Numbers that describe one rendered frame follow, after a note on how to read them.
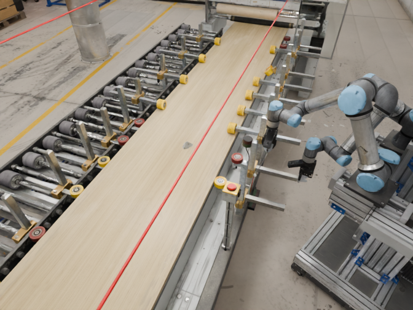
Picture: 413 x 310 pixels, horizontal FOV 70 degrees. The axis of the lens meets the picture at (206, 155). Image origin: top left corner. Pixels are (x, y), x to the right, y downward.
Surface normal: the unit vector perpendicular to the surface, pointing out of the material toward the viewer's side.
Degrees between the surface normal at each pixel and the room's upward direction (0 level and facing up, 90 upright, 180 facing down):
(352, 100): 83
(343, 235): 0
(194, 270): 0
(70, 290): 0
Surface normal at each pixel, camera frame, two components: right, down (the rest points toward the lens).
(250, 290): 0.00, -0.73
